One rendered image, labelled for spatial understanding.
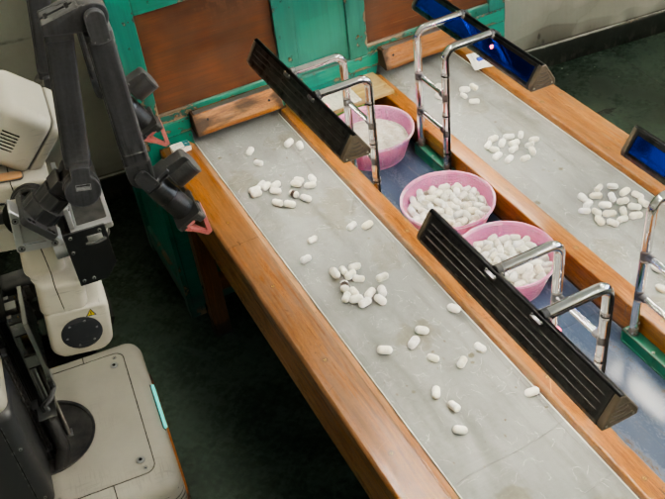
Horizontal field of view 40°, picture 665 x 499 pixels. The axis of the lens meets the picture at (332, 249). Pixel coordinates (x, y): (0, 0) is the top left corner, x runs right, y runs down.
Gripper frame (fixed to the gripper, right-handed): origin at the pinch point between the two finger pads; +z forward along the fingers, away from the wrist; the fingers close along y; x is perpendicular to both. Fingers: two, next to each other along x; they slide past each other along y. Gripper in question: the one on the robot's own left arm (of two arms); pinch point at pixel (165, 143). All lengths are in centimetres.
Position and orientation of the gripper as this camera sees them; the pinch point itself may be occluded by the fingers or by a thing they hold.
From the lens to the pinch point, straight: 257.2
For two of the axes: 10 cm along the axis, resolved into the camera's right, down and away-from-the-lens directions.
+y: -3.6, -5.7, 7.4
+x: -7.7, 6.3, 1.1
